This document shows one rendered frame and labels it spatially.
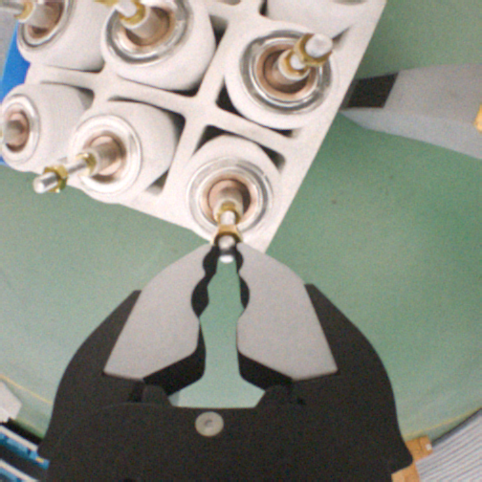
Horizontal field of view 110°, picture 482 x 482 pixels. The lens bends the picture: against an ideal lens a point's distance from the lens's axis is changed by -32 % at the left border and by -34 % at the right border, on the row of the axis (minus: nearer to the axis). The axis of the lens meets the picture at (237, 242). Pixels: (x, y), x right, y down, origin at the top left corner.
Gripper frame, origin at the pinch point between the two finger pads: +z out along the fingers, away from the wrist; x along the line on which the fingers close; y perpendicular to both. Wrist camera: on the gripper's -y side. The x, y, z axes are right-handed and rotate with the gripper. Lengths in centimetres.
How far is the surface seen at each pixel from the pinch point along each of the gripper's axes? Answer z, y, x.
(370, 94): 23.7, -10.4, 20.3
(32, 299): 34, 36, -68
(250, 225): 9.1, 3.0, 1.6
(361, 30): 16.5, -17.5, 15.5
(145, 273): 34.4, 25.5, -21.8
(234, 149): 9.6, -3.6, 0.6
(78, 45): 11.5, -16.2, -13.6
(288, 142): 16.5, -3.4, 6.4
